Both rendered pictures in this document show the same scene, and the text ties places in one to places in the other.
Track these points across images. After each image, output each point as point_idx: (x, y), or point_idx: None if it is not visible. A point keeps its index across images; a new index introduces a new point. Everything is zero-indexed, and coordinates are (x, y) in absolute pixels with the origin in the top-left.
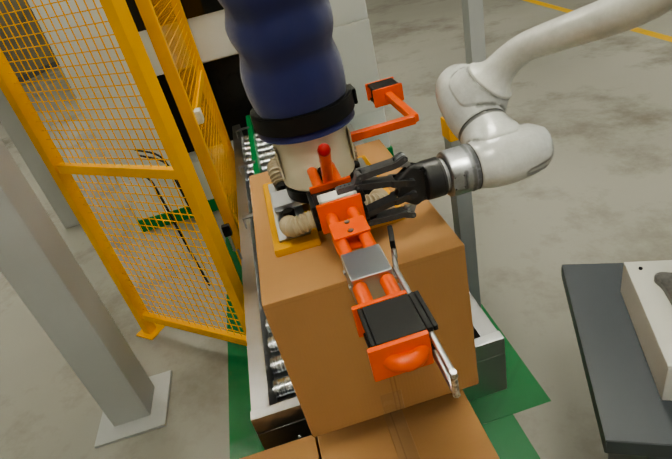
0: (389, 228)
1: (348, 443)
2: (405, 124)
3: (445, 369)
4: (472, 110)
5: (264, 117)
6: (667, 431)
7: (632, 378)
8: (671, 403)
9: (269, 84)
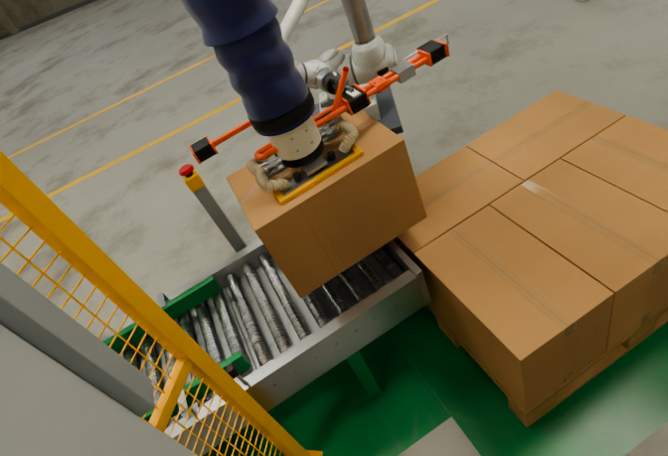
0: (379, 71)
1: (414, 235)
2: None
3: None
4: (300, 66)
5: (304, 99)
6: (393, 116)
7: None
8: (382, 117)
9: (297, 76)
